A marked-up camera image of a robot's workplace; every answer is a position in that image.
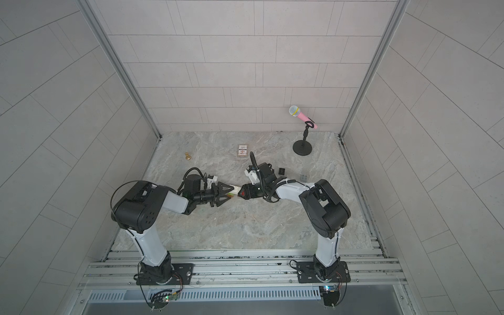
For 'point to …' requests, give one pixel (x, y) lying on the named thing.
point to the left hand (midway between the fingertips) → (234, 193)
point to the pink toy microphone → (294, 111)
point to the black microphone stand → (303, 147)
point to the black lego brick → (281, 171)
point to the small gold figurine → (188, 156)
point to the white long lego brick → (235, 190)
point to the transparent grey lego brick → (303, 178)
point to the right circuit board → (331, 294)
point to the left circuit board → (160, 299)
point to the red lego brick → (243, 193)
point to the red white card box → (242, 149)
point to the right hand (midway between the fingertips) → (244, 193)
